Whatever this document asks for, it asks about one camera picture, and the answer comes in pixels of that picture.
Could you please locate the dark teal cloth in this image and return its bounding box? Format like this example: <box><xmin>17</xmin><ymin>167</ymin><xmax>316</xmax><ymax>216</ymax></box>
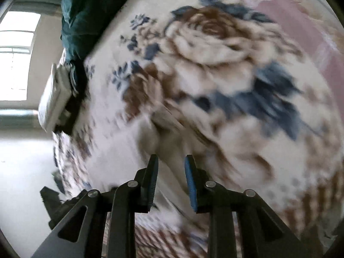
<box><xmin>60</xmin><ymin>0</ymin><xmax>140</xmax><ymax>63</ymax></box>

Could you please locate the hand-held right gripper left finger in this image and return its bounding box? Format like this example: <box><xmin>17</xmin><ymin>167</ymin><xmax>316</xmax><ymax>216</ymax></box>
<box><xmin>32</xmin><ymin>154</ymin><xmax>159</xmax><ymax>258</ymax></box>

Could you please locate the pink bed sheet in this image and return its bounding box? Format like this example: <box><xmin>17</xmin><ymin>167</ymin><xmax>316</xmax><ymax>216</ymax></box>
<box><xmin>158</xmin><ymin>0</ymin><xmax>344</xmax><ymax>86</ymax></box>

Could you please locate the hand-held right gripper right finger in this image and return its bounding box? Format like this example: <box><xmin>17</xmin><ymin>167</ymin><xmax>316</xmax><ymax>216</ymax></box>
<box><xmin>184</xmin><ymin>154</ymin><xmax>305</xmax><ymax>258</ymax></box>

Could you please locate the window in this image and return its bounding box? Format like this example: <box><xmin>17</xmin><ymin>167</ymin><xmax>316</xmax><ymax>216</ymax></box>
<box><xmin>0</xmin><ymin>11</ymin><xmax>41</xmax><ymax>101</ymax></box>

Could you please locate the floral printed blanket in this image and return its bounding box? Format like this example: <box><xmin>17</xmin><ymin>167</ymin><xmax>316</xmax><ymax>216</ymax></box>
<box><xmin>52</xmin><ymin>0</ymin><xmax>343</xmax><ymax>258</ymax></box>

